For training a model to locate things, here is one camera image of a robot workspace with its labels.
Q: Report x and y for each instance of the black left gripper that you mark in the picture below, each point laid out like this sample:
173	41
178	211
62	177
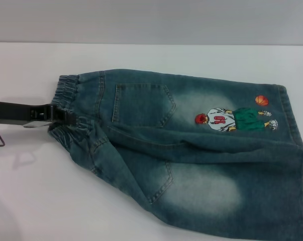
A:
11	112

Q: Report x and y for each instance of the blue denim shorts with print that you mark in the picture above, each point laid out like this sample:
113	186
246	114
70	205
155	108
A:
166	155

